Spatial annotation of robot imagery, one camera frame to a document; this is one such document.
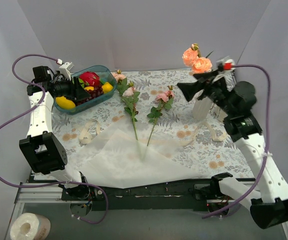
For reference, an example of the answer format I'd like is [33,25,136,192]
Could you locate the white ribbed vase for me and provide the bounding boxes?
[192,97,213,121]

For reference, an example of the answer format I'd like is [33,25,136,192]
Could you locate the yellow lemon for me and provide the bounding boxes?
[84,86,94,91]

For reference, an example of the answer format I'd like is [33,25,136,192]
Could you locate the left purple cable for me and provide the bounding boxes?
[0,53,109,225]

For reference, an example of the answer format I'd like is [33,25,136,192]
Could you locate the peach rose stem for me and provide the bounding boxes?
[182,43,212,75]

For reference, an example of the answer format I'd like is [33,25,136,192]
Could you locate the white tissue roll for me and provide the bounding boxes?
[10,212,51,240]

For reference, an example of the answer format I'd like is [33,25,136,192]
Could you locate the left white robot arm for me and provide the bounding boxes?
[19,66,91,200]

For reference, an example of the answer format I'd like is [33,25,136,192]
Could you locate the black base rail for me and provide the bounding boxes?
[61,178,231,212]

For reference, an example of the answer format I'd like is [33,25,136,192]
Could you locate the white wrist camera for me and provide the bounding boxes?
[59,62,74,80]
[216,56,235,74]

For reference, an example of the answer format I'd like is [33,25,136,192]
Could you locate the pale pink rose stem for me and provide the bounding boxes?
[112,69,140,140]

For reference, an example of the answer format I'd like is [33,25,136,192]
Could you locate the yellow pear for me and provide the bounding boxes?
[102,82,114,94]

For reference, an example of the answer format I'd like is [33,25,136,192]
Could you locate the red dragon fruit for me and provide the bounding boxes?
[79,71,101,87]

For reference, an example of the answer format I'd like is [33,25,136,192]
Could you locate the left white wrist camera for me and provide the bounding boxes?
[59,62,74,80]

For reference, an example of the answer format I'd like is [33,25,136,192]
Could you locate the purple cable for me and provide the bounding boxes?
[201,63,271,220]
[0,53,109,225]

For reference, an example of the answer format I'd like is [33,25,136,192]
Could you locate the floral table mat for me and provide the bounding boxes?
[52,69,253,178]

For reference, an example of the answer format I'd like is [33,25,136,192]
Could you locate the dark red grapes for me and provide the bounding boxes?
[75,85,104,106]

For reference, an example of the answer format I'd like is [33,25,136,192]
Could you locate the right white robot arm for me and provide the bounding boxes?
[177,70,288,229]

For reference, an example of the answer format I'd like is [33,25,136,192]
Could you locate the white wrapping paper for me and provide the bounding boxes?
[69,122,205,189]

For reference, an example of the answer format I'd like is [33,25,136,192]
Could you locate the cream ribbon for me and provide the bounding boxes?
[74,119,101,145]

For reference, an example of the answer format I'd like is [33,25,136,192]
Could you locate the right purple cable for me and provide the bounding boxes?
[201,63,271,220]

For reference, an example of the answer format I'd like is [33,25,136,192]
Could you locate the jar with brown lid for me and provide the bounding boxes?
[214,105,227,123]

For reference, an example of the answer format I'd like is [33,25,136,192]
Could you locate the teal plastic fruit basket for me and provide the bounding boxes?
[53,65,117,115]

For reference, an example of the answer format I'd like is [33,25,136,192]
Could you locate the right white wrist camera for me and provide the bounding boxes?
[216,56,235,74]

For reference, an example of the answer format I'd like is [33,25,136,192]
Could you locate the yellow mango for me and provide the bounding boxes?
[55,96,76,110]

